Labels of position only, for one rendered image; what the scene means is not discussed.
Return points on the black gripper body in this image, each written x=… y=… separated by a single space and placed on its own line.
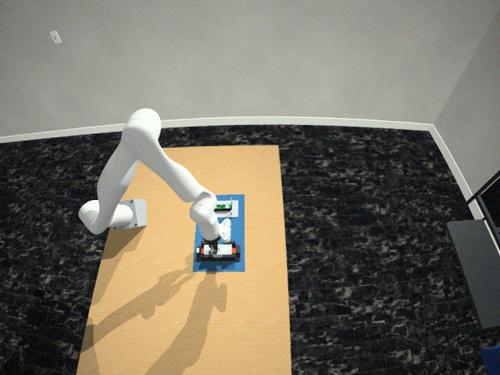
x=213 y=242

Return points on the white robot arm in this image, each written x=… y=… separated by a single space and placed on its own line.
x=139 y=138

